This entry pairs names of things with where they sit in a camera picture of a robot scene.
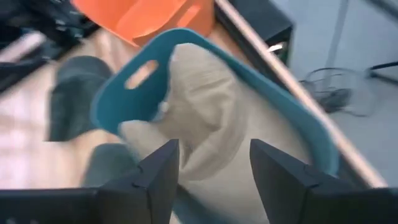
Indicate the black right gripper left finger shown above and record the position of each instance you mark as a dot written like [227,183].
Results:
[155,186]

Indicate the orange plastic basket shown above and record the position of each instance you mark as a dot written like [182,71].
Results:
[140,15]

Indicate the blue plastic basket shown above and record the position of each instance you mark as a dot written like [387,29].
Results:
[124,105]

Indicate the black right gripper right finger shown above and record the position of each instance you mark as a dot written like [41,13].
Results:
[280,186]

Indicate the beige hat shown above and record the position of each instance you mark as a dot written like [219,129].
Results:
[202,109]

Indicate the dark green hat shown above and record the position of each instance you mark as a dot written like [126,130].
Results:
[74,102]

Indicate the black box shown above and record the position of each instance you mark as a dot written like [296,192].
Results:
[264,18]

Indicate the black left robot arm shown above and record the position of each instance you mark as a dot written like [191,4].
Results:
[62,21]

